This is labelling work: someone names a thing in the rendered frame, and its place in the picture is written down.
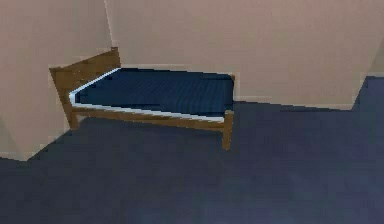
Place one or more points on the wooden bed with blue mattress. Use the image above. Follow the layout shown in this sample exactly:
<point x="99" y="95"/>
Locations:
<point x="156" y="93"/>

